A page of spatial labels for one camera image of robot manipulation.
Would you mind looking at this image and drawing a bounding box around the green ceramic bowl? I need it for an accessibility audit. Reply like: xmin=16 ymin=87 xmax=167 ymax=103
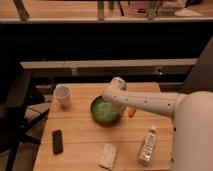
xmin=90 ymin=96 xmax=121 ymax=124

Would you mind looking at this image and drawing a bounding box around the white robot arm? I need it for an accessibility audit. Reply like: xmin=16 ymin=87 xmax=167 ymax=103
xmin=102 ymin=77 xmax=213 ymax=171

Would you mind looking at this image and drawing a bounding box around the orange carrot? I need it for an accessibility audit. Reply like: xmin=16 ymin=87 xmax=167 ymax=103
xmin=128 ymin=108 xmax=136 ymax=118

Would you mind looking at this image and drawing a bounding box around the white folded cloth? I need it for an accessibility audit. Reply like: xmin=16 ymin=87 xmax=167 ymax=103
xmin=98 ymin=143 xmax=117 ymax=171

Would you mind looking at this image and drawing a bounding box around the clear plastic bottle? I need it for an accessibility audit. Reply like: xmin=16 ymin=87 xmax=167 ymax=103
xmin=138 ymin=126 xmax=156 ymax=166

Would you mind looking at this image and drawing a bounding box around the white paper cup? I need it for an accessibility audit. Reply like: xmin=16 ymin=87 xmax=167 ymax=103
xmin=54 ymin=86 xmax=71 ymax=108

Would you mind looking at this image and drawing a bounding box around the black remote control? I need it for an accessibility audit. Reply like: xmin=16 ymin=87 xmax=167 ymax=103
xmin=52 ymin=130 xmax=63 ymax=155

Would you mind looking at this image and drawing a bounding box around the black chair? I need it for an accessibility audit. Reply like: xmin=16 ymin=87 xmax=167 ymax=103
xmin=0 ymin=62 xmax=49 ymax=171

